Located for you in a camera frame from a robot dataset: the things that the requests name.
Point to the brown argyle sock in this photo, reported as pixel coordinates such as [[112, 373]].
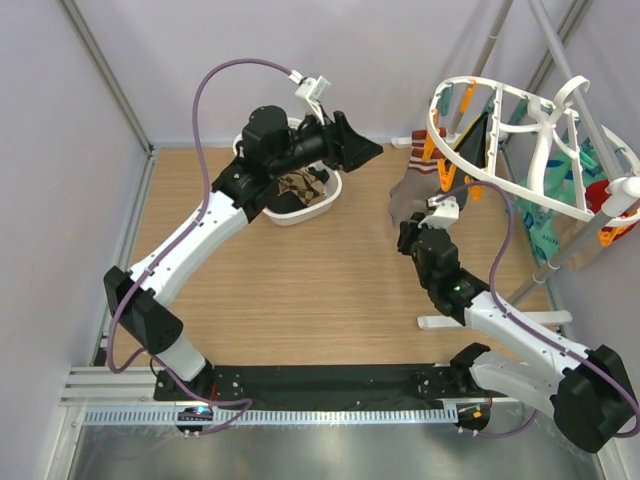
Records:
[[305, 187]]

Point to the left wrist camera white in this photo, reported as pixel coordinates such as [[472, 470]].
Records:
[[309, 91]]

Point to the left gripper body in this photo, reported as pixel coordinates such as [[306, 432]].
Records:
[[331, 150]]

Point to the slotted grey cable duct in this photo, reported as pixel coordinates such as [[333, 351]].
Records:
[[200, 416]]

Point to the white perforated plastic basket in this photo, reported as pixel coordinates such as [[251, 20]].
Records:
[[281, 167]]

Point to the teal patterned sock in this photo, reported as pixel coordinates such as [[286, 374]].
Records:
[[559, 185]]

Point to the white round clip hanger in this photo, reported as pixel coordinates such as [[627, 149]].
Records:
[[530, 150]]

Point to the black sock with white stripes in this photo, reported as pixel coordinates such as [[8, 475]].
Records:
[[287, 203]]

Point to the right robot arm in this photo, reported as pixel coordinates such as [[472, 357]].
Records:
[[586, 392]]

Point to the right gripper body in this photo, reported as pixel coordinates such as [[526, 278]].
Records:
[[409, 243]]

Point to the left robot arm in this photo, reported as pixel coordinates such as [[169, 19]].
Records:
[[140, 296]]

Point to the grey sock rust striped cuff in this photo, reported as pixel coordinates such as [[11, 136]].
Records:
[[428, 174]]

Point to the red sock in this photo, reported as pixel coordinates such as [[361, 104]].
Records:
[[597, 194]]

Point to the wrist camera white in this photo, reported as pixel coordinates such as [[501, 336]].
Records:
[[309, 91], [441, 214]]

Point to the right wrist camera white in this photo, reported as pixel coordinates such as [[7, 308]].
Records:
[[441, 214]]

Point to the white and grey drying rack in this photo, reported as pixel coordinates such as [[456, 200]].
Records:
[[567, 181]]

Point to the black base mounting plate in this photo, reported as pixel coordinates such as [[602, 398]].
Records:
[[336, 387]]

